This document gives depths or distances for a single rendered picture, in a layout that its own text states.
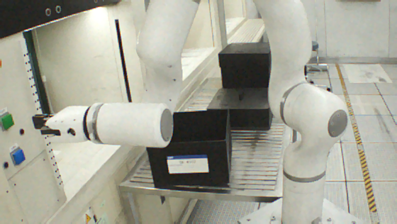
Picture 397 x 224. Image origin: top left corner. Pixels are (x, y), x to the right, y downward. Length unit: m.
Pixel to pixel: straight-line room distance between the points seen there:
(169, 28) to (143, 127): 0.18
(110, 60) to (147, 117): 0.89
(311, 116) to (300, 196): 0.25
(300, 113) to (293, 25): 0.20
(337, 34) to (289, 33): 4.72
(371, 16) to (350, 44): 0.54
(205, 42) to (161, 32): 2.25
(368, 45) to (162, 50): 5.05
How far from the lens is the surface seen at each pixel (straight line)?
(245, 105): 1.65
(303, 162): 0.90
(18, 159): 0.96
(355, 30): 5.51
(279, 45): 0.79
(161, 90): 0.75
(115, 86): 1.55
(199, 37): 2.89
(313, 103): 0.81
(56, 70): 1.71
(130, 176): 1.41
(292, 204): 0.99
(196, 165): 1.25
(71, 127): 0.73
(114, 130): 0.68
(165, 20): 0.64
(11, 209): 0.97
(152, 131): 0.65
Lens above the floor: 1.47
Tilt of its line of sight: 22 degrees down
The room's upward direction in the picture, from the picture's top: 7 degrees counter-clockwise
